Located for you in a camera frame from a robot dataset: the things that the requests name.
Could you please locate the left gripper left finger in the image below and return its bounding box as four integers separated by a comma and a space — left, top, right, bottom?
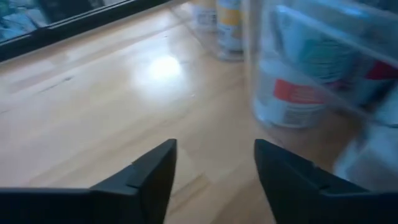
0, 139, 177, 224

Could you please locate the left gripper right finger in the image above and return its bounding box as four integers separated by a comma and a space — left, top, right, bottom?
254, 139, 398, 224

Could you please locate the white Celsius soda can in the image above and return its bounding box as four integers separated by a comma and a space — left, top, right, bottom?
329, 30, 398, 125
191, 0, 218, 32

